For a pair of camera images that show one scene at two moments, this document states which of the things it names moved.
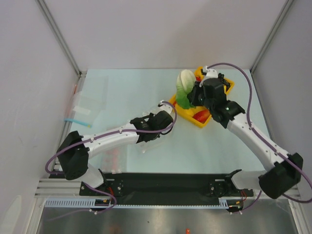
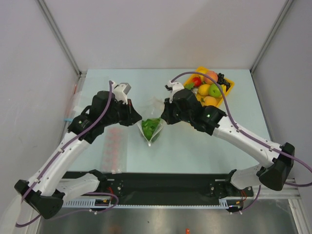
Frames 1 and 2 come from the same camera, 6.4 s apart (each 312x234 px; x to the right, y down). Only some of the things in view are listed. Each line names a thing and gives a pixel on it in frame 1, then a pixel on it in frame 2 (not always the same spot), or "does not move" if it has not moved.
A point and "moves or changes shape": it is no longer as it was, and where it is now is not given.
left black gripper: [151, 115] → [132, 116]
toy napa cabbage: [185, 82] moves or changes shape
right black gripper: [195, 95] → [174, 110]
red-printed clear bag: [114, 160] does not move
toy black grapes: [221, 76] does not move
